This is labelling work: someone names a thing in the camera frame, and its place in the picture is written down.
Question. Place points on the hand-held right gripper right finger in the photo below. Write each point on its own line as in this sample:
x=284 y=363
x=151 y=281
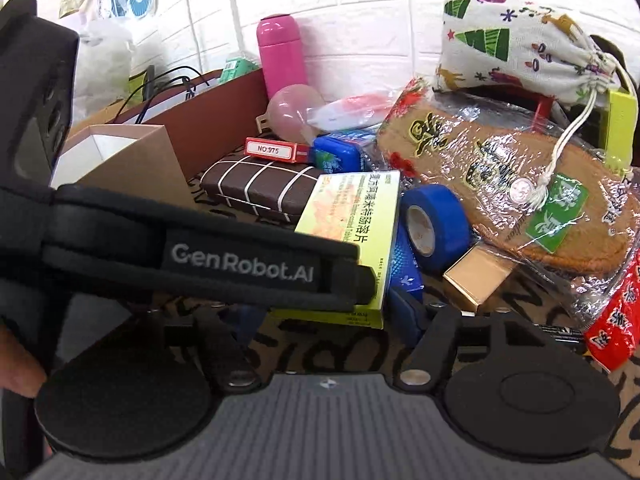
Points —
x=406 y=312

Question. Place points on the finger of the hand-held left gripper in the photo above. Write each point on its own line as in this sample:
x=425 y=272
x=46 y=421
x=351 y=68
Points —
x=350 y=280

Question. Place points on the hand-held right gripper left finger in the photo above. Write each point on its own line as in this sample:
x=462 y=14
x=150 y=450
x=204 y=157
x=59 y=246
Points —
x=220 y=347

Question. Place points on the yellow-green medicine box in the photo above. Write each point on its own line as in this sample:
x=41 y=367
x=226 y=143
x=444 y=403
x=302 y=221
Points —
x=350 y=210

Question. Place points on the brown cardboard box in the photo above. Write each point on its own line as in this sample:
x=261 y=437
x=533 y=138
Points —
x=130 y=160

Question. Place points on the person's left hand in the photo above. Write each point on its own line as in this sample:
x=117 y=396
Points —
x=20 y=365

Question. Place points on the blue foil packet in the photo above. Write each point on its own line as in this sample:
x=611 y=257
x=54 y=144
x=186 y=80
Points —
x=407 y=262

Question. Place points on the small gold box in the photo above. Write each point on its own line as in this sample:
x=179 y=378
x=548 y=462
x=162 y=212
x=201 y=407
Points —
x=475 y=275

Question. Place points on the blue tape roll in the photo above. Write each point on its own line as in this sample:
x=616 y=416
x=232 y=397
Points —
x=445 y=215

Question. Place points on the letter-print brown mat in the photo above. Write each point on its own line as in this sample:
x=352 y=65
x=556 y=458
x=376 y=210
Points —
x=522 y=302

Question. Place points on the blue floss box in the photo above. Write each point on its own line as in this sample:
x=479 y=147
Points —
x=342 y=152

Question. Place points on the brown striped case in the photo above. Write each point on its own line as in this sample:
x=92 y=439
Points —
x=260 y=185

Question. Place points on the red label case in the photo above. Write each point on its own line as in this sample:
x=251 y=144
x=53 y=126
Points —
x=270 y=150

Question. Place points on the maroon cardboard box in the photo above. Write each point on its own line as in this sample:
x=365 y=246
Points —
x=215 y=120

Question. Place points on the black pen blue label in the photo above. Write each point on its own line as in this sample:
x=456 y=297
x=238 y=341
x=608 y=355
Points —
x=562 y=332

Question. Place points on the brown insole in plastic wrap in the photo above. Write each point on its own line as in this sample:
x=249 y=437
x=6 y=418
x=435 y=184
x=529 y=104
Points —
x=475 y=160

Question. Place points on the pink item in clear packet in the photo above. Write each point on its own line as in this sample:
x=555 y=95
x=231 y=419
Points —
x=350 y=110

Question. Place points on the pink round bulb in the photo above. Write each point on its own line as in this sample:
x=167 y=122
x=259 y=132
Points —
x=292 y=112

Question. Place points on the white plastic bag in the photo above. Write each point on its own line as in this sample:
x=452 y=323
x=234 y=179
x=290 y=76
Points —
x=105 y=60

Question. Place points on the red snack packet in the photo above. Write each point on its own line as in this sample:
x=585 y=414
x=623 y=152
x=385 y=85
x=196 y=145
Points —
x=615 y=315

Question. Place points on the green carton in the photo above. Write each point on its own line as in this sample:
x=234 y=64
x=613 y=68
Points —
x=239 y=69

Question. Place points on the pink thermos bottle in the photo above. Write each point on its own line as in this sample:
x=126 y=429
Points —
x=281 y=55

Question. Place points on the yellow-green slim box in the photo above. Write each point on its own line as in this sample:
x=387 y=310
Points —
x=620 y=125

